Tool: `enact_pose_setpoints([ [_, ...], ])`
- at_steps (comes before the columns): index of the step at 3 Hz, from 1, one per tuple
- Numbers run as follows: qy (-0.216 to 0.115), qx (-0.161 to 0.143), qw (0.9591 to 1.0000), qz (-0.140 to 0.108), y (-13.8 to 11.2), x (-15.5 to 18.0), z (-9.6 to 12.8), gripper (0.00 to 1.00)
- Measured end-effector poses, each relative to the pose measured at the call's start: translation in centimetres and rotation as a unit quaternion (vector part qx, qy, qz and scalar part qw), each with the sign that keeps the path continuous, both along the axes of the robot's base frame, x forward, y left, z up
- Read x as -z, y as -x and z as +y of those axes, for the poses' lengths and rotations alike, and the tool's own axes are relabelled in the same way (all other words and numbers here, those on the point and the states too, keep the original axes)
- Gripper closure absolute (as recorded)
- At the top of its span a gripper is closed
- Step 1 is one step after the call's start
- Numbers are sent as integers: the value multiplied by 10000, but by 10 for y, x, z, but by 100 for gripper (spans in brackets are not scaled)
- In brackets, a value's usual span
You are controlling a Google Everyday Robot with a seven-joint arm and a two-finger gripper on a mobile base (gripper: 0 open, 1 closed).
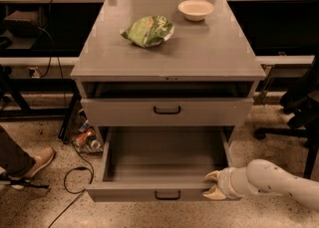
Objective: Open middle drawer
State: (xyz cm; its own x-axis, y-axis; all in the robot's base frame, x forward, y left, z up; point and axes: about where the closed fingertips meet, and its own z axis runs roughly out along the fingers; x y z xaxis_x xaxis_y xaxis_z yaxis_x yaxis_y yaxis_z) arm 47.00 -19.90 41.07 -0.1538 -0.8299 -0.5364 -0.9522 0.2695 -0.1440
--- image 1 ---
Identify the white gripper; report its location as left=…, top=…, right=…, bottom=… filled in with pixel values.
left=202, top=167, right=248, bottom=200

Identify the grey drawer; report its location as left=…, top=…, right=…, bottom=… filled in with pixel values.
left=81, top=98, right=253, bottom=126
left=87, top=126, right=231, bottom=202

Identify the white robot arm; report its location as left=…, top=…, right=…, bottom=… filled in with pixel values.
left=202, top=159, right=319, bottom=212

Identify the grey drawer cabinet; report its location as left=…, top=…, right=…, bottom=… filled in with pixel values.
left=71, top=0, right=265, bottom=141

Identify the grey top drawer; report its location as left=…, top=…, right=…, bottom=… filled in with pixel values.
left=81, top=98, right=253, bottom=126

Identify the black rolling chair base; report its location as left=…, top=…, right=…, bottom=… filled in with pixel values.
left=254, top=53, right=319, bottom=179

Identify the green chip bag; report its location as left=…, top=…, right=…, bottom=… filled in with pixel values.
left=121, top=16, right=174, bottom=48

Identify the tan shoe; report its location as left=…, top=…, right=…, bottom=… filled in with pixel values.
left=9, top=147, right=56, bottom=190

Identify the white bowl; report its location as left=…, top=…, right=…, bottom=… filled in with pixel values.
left=178, top=0, right=214, bottom=22

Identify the black box on shelf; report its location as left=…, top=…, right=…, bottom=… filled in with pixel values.
left=4, top=11, right=40, bottom=38

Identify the wire basket with trash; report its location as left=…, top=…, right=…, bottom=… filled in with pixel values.
left=65, top=102, right=103, bottom=153

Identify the black floor cable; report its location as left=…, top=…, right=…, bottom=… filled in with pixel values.
left=47, top=143, right=95, bottom=228

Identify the black hanging cable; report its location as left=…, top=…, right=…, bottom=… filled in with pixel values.
left=37, top=0, right=68, bottom=111

